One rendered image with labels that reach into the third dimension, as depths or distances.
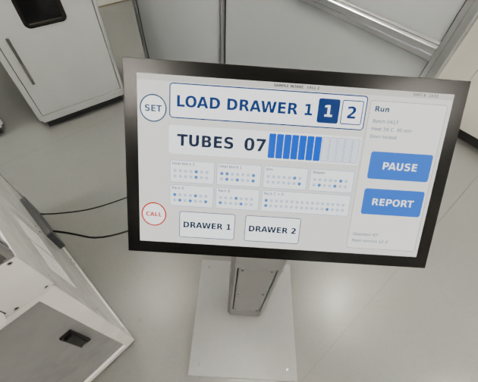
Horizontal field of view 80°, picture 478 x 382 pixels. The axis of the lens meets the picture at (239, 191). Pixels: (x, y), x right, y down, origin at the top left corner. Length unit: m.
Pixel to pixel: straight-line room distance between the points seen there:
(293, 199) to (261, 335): 1.01
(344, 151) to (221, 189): 0.21
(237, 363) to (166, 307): 0.41
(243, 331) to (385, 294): 0.74
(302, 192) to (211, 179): 0.15
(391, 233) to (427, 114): 0.20
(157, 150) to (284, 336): 1.13
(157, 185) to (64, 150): 1.77
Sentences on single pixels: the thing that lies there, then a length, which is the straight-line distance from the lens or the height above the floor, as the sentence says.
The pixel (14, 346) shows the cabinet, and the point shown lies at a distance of 0.91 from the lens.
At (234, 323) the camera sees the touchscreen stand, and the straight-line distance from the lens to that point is 1.42.
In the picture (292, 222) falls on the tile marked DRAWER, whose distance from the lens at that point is 0.49.
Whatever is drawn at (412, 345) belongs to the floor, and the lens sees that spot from 1.68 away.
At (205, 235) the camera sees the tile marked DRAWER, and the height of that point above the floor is 0.99.
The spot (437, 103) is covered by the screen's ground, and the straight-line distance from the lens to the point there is 0.54.
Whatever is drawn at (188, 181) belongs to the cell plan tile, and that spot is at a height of 1.06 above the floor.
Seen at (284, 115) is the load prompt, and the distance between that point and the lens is 0.46.
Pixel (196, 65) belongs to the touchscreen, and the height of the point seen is 1.19.
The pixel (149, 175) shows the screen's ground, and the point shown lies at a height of 1.07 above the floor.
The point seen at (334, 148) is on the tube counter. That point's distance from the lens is 0.48.
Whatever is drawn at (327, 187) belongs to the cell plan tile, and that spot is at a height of 1.06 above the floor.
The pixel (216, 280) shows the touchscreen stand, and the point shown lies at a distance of 1.47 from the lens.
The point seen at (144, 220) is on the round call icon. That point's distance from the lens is 0.51.
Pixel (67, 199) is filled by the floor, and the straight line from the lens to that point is 1.94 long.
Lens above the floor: 1.43
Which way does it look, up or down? 54 degrees down
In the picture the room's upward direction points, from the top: 5 degrees clockwise
